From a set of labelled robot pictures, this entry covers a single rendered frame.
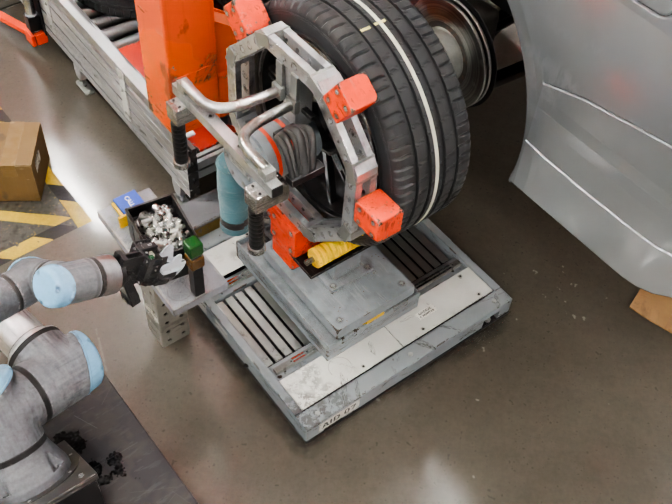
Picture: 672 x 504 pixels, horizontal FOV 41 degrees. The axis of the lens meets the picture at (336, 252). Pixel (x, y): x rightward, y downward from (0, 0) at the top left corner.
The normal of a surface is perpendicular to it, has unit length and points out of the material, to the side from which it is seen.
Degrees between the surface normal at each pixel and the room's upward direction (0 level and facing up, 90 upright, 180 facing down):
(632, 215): 90
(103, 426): 0
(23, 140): 0
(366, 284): 0
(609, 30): 90
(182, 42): 90
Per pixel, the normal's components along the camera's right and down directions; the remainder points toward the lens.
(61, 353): 0.29, -0.67
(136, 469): 0.06, -0.63
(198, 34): 0.60, 0.64
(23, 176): 0.06, 0.77
